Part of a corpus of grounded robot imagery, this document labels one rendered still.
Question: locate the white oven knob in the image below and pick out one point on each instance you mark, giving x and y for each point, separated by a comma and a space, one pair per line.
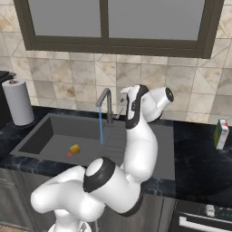
210, 210

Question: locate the dark grey sink basin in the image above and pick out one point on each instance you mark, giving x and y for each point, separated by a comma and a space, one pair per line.
60, 136

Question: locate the grey wooden cabinet front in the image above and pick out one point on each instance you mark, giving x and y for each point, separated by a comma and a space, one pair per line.
154, 214
18, 199

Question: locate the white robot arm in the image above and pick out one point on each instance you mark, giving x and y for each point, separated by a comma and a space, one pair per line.
139, 142

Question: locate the yellow squash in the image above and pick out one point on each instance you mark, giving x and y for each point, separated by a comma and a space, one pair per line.
75, 148

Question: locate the dark grey sink faucet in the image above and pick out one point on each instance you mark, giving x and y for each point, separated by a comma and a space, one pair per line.
108, 102

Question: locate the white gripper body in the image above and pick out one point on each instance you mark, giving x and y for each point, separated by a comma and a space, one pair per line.
126, 91

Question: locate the white paper towel roll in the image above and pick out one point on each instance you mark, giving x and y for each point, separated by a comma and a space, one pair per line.
18, 102

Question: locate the dark framed window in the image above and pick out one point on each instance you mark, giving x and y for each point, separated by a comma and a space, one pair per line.
120, 42

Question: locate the black oven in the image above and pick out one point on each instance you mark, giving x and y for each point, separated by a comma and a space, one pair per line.
196, 220

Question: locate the small red vegetable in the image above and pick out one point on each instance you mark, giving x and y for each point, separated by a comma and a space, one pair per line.
69, 155

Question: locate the green white red carton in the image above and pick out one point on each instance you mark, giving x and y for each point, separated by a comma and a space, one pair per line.
222, 134

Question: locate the blue water stream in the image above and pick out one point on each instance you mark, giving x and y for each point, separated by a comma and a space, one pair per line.
101, 127

